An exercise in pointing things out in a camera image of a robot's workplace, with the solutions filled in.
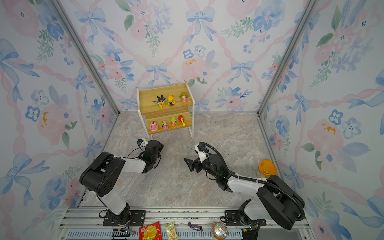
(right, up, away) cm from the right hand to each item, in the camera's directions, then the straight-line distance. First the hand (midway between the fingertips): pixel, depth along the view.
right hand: (190, 154), depth 82 cm
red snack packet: (-18, -34, -12) cm, 40 cm away
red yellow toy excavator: (-7, +20, +10) cm, 24 cm away
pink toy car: (-16, +16, +6) cm, 23 cm away
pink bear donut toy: (-22, +15, +6) cm, 27 cm away
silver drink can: (+13, -28, -20) cm, 37 cm away
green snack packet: (-9, -34, -13) cm, 37 cm away
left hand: (-19, +7, +13) cm, 24 cm away
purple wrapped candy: (+3, -33, -11) cm, 35 cm away
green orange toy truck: (-11, +18, +8) cm, 22 cm away
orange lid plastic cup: (+41, -8, -1) cm, 42 cm away
